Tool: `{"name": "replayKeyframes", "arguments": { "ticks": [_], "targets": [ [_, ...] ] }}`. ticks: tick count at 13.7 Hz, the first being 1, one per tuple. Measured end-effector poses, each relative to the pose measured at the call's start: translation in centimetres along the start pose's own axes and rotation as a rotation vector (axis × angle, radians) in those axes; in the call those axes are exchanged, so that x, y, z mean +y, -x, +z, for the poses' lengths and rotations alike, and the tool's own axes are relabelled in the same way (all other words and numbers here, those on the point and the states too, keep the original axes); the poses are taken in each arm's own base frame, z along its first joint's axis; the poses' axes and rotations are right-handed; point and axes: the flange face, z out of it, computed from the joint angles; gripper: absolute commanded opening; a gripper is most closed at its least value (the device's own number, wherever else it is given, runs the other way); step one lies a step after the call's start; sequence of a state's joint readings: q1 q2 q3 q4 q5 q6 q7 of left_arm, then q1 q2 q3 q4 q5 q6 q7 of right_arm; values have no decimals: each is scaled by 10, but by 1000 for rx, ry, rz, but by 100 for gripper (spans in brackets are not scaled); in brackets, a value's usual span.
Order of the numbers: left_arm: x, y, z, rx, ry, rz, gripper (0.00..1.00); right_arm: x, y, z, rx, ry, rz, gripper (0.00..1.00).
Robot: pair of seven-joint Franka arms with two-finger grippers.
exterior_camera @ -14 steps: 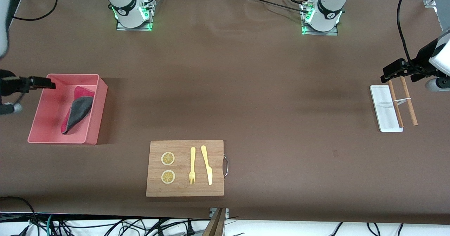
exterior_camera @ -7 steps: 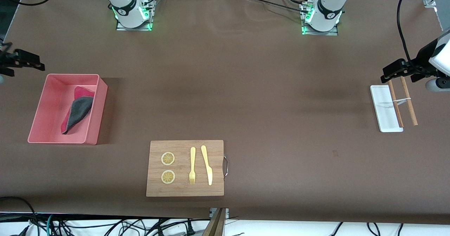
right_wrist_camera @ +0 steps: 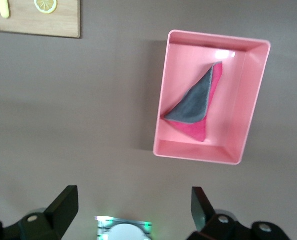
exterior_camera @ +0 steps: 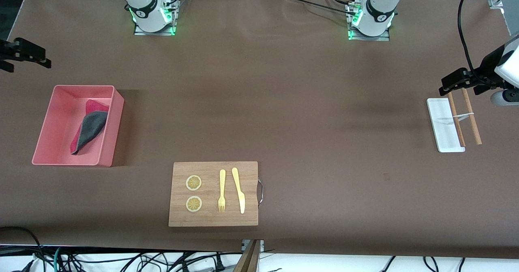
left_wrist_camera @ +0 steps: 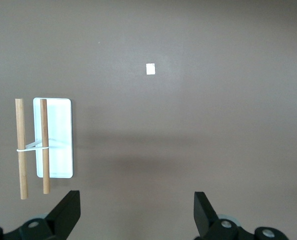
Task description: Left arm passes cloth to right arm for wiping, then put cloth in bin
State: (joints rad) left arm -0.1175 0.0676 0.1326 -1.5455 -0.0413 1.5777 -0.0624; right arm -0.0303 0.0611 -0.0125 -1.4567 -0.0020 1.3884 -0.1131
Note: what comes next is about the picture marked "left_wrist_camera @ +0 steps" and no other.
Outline white rack base tray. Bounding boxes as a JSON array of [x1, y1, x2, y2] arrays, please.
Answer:
[[32, 97, 74, 179]]

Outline brown table cover sheet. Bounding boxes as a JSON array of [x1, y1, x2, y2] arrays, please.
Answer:
[[0, 0, 297, 240]]

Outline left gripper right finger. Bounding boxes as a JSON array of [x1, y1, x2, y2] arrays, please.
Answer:
[[194, 191, 223, 238]]

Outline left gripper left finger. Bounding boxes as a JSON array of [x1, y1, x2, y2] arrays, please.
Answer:
[[46, 190, 81, 236]]

